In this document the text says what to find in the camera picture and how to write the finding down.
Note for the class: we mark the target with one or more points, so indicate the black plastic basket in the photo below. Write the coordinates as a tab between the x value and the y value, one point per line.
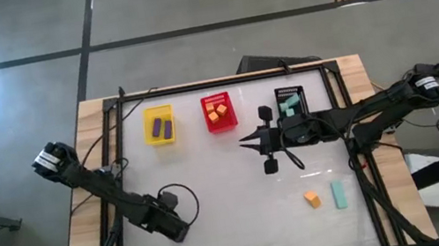
288	91

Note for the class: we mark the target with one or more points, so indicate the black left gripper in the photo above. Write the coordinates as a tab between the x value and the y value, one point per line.
165	226

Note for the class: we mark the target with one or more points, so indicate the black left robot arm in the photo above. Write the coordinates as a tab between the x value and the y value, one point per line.
91	182

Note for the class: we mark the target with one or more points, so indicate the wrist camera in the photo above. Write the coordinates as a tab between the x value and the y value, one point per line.
302	129
169	200

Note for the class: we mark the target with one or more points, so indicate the orange foam block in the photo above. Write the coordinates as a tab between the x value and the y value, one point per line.
210	107
222	109
312	199
213	117

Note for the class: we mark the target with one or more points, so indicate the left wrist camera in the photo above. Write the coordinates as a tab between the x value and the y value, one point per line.
169	200

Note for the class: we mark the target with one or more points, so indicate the thick teal foam block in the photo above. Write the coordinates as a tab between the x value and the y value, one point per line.
283	107

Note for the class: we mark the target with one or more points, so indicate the red plastic basket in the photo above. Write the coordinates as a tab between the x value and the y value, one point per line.
228	123

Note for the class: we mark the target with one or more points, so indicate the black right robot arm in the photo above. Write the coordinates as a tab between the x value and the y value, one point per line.
378	107

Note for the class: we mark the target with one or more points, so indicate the black flat device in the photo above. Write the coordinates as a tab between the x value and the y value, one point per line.
263	63

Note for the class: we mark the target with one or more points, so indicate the purple foam block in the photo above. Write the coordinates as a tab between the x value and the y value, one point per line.
157	127
167	129

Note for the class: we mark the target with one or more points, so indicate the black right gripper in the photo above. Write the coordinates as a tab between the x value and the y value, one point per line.
271	139

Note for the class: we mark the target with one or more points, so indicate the yellow plastic basket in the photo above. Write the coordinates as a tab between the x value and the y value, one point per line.
151	141

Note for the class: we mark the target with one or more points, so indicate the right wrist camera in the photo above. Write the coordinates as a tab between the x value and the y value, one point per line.
302	129

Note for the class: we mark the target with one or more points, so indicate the black aluminium table frame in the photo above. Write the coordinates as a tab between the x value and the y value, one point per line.
217	83

